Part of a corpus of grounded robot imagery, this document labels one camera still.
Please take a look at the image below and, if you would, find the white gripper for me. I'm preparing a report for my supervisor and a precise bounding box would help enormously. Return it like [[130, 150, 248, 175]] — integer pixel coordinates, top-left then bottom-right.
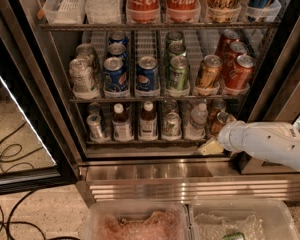
[[198, 114, 267, 156]]

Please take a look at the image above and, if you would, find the orange can bottom front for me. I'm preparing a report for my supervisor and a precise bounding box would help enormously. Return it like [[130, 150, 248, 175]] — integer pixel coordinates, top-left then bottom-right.
[[210, 112, 230, 136]]

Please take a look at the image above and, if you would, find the orange can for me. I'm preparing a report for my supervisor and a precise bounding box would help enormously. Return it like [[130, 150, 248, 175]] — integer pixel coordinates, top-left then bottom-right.
[[208, 98, 227, 121], [210, 112, 230, 136]]

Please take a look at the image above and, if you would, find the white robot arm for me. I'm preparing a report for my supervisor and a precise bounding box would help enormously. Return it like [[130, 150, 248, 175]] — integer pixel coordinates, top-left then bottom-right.
[[198, 121, 300, 172]]

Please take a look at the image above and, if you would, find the orange can bottom back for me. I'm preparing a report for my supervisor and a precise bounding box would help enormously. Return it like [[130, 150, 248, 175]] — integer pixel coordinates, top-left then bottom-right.
[[208, 98, 227, 121]]

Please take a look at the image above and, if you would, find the green can bottom front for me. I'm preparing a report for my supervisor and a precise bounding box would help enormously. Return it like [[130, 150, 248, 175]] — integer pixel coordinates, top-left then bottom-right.
[[163, 112, 181, 140]]

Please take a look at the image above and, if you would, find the red coke can front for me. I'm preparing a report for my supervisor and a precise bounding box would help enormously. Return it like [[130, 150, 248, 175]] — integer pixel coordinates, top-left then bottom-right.
[[225, 55, 255, 90]]

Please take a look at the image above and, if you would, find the red coke can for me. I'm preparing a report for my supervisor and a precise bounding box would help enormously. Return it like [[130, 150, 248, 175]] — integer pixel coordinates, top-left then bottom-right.
[[222, 41, 248, 77], [225, 55, 255, 90], [215, 29, 240, 56]]

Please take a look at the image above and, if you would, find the orange can middle shelf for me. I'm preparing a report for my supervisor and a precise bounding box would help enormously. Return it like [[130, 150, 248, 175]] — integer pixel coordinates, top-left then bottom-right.
[[195, 55, 223, 89]]

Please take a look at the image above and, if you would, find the green can bottom back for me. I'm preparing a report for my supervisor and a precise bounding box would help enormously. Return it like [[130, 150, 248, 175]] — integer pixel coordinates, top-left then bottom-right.
[[162, 100, 179, 116]]

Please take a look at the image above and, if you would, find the green can middle front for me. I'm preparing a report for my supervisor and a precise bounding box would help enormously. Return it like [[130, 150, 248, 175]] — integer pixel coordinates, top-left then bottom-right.
[[166, 56, 190, 97]]

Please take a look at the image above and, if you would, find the blue pepsi can single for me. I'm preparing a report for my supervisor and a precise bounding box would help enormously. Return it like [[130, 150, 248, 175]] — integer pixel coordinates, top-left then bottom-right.
[[136, 56, 160, 96]]

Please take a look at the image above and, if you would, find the red coke can back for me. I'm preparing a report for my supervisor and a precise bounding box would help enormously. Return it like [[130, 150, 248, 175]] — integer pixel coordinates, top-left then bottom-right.
[[215, 29, 240, 56]]

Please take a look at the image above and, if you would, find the stainless steel fridge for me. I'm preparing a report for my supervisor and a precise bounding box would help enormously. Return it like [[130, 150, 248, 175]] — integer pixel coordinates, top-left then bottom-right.
[[0, 0, 300, 208]]

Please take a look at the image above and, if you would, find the green can in bin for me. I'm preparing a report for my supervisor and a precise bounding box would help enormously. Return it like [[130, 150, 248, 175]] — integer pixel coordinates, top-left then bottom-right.
[[222, 232, 246, 240]]

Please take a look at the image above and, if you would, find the green can middle back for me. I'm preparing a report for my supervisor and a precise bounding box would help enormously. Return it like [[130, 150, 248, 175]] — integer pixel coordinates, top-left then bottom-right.
[[165, 31, 184, 46]]

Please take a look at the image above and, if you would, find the blue pepsi can front left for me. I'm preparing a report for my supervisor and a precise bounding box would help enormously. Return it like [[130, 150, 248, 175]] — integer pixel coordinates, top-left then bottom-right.
[[103, 57, 128, 97]]

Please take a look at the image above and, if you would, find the blue pepsi can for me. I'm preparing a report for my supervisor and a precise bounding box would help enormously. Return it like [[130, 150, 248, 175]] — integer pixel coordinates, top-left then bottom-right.
[[108, 31, 129, 46], [103, 57, 128, 97], [107, 43, 128, 61]]

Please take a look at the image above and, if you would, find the silver can bottom front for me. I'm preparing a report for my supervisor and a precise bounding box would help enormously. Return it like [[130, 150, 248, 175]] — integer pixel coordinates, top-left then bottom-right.
[[87, 113, 106, 139]]

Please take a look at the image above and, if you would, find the silver can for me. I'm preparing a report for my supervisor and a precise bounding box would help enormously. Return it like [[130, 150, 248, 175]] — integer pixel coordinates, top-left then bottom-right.
[[87, 102, 101, 114], [87, 113, 106, 139]]

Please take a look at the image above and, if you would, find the silver can bottom back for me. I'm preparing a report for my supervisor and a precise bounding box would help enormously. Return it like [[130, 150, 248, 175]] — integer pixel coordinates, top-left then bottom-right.
[[87, 102, 101, 114]]

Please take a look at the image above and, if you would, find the blue pepsi can middle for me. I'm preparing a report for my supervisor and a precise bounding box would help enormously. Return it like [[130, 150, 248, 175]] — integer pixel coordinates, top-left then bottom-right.
[[107, 43, 128, 61]]

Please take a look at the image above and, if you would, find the blue can top shelf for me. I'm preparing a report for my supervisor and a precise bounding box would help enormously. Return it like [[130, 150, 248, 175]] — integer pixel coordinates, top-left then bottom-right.
[[246, 0, 274, 22]]

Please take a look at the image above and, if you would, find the gold can top shelf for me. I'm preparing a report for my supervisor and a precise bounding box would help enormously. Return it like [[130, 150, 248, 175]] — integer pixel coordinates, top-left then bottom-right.
[[206, 0, 239, 23]]

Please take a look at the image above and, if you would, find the blue pepsi can back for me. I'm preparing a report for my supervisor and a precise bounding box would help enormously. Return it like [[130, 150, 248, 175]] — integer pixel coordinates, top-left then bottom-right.
[[108, 31, 129, 46]]

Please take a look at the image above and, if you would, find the white can middle front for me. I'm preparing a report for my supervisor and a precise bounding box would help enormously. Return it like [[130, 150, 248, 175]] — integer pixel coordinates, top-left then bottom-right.
[[69, 58, 99, 100]]

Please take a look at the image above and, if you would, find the white can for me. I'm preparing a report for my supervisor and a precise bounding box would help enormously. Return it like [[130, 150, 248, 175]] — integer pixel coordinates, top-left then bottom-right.
[[69, 58, 99, 100], [76, 43, 99, 70]]

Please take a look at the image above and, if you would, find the white can middle back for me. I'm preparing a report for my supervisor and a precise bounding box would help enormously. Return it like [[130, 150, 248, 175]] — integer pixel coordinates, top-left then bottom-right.
[[76, 43, 99, 70]]

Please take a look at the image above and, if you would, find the white bottle top shelf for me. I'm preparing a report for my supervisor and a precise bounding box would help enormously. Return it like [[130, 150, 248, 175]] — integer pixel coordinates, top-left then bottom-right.
[[85, 0, 121, 24]]

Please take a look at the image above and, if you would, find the fridge glass door left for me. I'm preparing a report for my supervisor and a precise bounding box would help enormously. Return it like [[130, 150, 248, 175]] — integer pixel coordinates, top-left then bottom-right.
[[0, 8, 77, 195]]

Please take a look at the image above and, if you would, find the clear water bottle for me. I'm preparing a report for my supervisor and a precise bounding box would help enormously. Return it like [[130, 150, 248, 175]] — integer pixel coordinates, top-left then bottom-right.
[[186, 103, 208, 140]]

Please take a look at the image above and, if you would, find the brown tea bottle right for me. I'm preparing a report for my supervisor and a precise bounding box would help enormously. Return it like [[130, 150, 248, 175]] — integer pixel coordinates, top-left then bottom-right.
[[139, 101, 158, 140]]

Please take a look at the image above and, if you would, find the brown tea bottle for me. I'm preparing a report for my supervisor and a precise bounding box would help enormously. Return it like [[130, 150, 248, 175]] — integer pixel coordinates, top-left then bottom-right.
[[112, 103, 133, 142], [139, 101, 158, 140]]

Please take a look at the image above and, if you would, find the clear plastic bin right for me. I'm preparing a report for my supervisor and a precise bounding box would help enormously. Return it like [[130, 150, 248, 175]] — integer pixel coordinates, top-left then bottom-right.
[[189, 198, 300, 240]]

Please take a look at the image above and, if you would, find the clear plastic bin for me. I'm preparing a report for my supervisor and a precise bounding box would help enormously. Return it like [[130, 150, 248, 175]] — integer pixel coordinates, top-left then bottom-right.
[[189, 198, 300, 240], [83, 199, 191, 240]]

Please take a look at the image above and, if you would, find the brown tea bottle left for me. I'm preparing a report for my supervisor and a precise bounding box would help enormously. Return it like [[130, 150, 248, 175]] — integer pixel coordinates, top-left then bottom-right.
[[112, 103, 133, 142]]

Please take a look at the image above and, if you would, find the coca cola bottle right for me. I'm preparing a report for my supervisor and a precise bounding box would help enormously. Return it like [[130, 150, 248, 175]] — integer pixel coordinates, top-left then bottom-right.
[[166, 0, 200, 23]]

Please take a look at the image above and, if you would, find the coca cola bottle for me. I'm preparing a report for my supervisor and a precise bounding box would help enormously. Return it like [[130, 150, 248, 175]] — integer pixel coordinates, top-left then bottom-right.
[[166, 0, 200, 23], [128, 0, 159, 24]]

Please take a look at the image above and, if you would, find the clear plastic bin left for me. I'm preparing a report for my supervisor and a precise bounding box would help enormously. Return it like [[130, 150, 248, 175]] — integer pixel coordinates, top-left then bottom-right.
[[83, 199, 191, 240]]

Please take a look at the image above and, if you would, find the coca cola bottle left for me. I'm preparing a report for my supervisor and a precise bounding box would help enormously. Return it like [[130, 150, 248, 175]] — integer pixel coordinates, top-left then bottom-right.
[[128, 0, 159, 24]]

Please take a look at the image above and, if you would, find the empty clear tray top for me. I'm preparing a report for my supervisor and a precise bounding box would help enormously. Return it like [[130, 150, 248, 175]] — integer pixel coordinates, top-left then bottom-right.
[[43, 0, 86, 25]]

